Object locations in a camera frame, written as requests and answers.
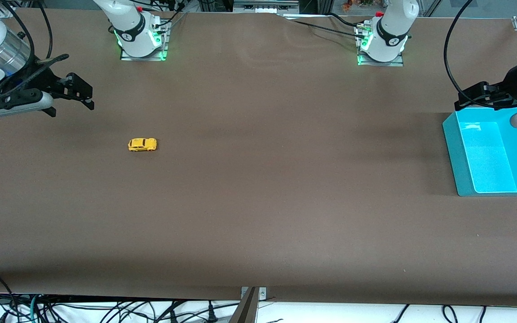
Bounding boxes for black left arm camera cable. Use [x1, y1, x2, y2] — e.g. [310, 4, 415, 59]
[443, 0, 517, 111]

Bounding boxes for black left arm base cable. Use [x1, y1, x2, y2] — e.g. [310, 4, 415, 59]
[281, 13, 369, 41]

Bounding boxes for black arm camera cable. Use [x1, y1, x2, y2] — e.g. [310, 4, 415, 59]
[443, 0, 517, 111]
[3, 0, 70, 90]

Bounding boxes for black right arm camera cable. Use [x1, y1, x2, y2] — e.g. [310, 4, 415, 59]
[3, 0, 70, 90]

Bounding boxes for small metal table bracket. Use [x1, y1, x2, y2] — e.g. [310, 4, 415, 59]
[241, 287, 267, 300]

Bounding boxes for yellow beetle toy car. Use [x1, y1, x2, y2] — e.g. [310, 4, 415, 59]
[127, 138, 158, 153]

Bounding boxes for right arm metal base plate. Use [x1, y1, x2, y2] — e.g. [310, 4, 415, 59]
[120, 48, 168, 61]

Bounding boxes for grey metal frame box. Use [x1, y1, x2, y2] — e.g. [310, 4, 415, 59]
[234, 0, 299, 13]

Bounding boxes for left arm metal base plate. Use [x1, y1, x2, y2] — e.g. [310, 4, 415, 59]
[357, 54, 404, 67]

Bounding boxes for tangle of black cables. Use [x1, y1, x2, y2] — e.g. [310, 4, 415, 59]
[0, 294, 241, 323]

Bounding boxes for teal plastic bin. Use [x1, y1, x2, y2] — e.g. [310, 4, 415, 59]
[442, 107, 517, 197]

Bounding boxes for brown table cover sheet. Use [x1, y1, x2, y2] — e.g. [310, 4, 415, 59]
[0, 9, 517, 308]

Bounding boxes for dark metal beam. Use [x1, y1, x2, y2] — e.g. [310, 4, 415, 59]
[228, 287, 260, 323]

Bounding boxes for black right arm base cables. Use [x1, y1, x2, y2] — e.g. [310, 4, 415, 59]
[149, 0, 188, 34]

